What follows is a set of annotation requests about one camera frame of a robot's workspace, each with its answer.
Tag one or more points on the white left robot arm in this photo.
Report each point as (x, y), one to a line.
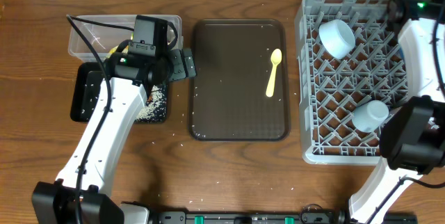
(81, 190)

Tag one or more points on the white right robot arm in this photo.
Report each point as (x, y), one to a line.
(412, 141)

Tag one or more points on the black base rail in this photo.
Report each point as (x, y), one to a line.
(243, 218)

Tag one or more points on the light blue plastic cup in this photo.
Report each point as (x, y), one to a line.
(368, 117)

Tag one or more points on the yellow green snack wrapper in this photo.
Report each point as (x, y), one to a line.
(113, 50)

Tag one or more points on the clear plastic waste bin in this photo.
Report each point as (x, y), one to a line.
(104, 39)

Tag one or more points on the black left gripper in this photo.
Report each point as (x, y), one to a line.
(180, 66)

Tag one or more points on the yellow plastic spoon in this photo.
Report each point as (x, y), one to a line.
(276, 59)

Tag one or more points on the grey dishwasher rack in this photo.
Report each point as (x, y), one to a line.
(331, 89)

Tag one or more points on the black waste tray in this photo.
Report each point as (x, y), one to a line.
(86, 92)

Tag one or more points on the dark brown serving tray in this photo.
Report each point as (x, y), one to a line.
(227, 99)

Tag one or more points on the dark blue plate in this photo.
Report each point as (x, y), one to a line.
(401, 54)

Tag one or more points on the light blue bowl with rice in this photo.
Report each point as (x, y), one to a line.
(337, 38)

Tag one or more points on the pile of white rice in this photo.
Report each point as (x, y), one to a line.
(155, 109)

